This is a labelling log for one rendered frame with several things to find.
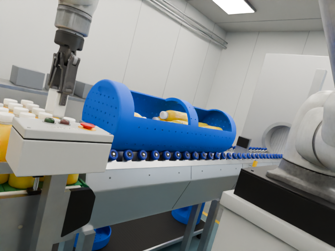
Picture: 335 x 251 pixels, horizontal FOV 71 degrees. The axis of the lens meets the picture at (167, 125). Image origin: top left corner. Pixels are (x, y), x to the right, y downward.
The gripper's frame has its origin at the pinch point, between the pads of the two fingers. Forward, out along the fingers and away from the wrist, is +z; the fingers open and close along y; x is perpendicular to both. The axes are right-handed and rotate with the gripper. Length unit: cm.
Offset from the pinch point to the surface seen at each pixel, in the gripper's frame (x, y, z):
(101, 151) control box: -4.8, -21.1, 6.6
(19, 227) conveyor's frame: 6.7, -10.5, 30.9
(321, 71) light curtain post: -164, -21, -56
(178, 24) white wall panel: -351, 333, -175
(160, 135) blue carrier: -43.6, -1.0, 5.9
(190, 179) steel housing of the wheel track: -74, -1, 28
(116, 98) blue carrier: -21.4, 3.3, -4.9
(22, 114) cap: 7.3, 2.1, 4.5
